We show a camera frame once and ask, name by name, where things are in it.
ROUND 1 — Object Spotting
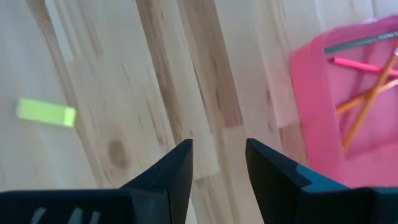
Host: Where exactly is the green pencil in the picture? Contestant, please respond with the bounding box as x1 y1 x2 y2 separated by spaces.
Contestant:
323 30 398 55

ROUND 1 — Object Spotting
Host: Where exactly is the plain orange pencil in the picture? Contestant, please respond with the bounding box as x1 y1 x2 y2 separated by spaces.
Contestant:
335 77 398 115

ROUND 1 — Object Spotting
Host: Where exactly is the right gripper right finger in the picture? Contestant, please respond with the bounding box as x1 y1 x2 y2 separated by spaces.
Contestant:
245 138 398 224

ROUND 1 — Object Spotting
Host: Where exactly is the yellow-green eraser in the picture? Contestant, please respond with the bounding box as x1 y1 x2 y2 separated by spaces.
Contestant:
16 98 78 128

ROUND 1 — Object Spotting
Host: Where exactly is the translucent pink plastic bin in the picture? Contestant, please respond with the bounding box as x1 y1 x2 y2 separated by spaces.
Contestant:
289 15 398 189

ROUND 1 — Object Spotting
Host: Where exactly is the orange pencil orange eraser cap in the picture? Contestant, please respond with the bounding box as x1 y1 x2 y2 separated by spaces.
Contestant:
341 43 398 153

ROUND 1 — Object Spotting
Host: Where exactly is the pink pencil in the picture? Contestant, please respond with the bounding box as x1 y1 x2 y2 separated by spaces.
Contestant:
328 57 398 78

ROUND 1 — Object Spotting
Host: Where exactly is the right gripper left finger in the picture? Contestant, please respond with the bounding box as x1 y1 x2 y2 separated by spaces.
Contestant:
0 138 195 224

